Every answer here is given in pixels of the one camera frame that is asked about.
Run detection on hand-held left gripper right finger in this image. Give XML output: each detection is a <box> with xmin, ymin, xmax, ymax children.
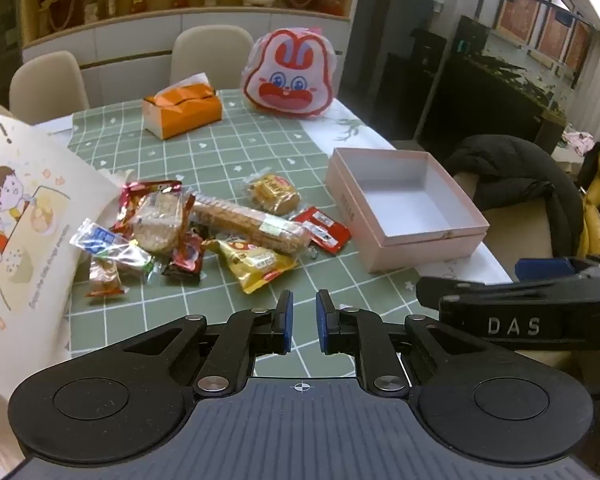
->
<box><xmin>315</xmin><ymin>288</ymin><xmax>486</xmax><ymax>397</ymax></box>

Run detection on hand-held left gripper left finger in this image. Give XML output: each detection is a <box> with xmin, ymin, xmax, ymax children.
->
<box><xmin>112</xmin><ymin>290</ymin><xmax>295</xmax><ymax>397</ymax></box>

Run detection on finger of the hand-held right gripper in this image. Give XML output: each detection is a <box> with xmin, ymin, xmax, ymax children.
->
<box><xmin>416</xmin><ymin>276</ymin><xmax>536</xmax><ymax>311</ymax></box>
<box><xmin>514</xmin><ymin>256</ymin><xmax>588</xmax><ymax>283</ymax></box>

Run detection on yellow snack packet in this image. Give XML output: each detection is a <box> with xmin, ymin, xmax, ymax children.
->
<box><xmin>202</xmin><ymin>237</ymin><xmax>301</xmax><ymax>295</ymax></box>

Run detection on pink cardboard box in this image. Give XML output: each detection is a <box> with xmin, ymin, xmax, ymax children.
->
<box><xmin>325</xmin><ymin>147</ymin><xmax>491</xmax><ymax>275</ymax></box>

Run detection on long cracker pack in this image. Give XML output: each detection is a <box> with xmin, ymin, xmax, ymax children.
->
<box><xmin>190</xmin><ymin>191</ymin><xmax>313</xmax><ymax>256</ymax></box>

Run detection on black red chocolate bar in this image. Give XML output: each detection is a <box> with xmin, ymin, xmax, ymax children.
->
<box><xmin>161</xmin><ymin>230</ymin><xmax>206</xmax><ymax>279</ymax></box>

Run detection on clear yellow cookie packet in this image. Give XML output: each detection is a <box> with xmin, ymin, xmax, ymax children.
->
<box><xmin>240</xmin><ymin>170</ymin><xmax>301</xmax><ymax>217</ymax></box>

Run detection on round rice cracker packet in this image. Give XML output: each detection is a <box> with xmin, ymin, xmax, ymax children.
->
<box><xmin>127</xmin><ymin>187</ymin><xmax>196</xmax><ymax>256</ymax></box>
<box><xmin>111</xmin><ymin>180</ymin><xmax>183</xmax><ymax>233</ymax></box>

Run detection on clear blue candy packet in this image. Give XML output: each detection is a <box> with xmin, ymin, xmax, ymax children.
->
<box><xmin>69</xmin><ymin>218</ymin><xmax>156</xmax><ymax>278</ymax></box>

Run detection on beige armchair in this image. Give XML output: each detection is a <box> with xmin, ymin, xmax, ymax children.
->
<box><xmin>452</xmin><ymin>170</ymin><xmax>556</xmax><ymax>271</ymax></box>

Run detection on yellow jacket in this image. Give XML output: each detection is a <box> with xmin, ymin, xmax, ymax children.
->
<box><xmin>577</xmin><ymin>137</ymin><xmax>600</xmax><ymax>256</ymax></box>

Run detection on red wafer packet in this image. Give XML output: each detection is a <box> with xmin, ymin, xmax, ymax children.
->
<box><xmin>289</xmin><ymin>206</ymin><xmax>353</xmax><ymax>255</ymax></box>

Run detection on black jacket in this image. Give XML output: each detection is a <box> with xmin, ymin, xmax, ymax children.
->
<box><xmin>445</xmin><ymin>135</ymin><xmax>586</xmax><ymax>261</ymax></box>

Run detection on pink cloth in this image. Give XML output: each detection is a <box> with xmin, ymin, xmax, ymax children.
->
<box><xmin>562</xmin><ymin>130</ymin><xmax>596</xmax><ymax>153</ymax></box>

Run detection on green checked table mat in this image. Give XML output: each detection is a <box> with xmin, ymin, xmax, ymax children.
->
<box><xmin>65</xmin><ymin>89</ymin><xmax>421</xmax><ymax>361</ymax></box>

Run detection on small brown snack packet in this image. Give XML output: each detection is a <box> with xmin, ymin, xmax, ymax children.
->
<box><xmin>85</xmin><ymin>255</ymin><xmax>130</xmax><ymax>298</ymax></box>

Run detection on glass fish tank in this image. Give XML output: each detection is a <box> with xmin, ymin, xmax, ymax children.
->
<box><xmin>450</xmin><ymin>0</ymin><xmax>597</xmax><ymax>147</ymax></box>

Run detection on black floor cabinet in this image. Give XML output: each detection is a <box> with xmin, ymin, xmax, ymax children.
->
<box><xmin>380</xmin><ymin>27</ymin><xmax>448</xmax><ymax>143</ymax></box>

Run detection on orange tissue box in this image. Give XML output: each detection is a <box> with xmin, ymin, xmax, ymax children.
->
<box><xmin>141</xmin><ymin>74</ymin><xmax>223</xmax><ymax>141</ymax></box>

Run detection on red white rabbit bag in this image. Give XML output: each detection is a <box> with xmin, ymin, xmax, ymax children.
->
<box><xmin>242</xmin><ymin>27</ymin><xmax>341</xmax><ymax>120</ymax></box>

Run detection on cartoon print paper bag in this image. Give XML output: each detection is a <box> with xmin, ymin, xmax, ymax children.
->
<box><xmin>0</xmin><ymin>112</ymin><xmax>126</xmax><ymax>406</ymax></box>

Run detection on white cabinet with wooden shelf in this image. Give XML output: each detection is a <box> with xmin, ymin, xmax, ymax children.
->
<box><xmin>17</xmin><ymin>0</ymin><xmax>361</xmax><ymax>106</ymax></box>

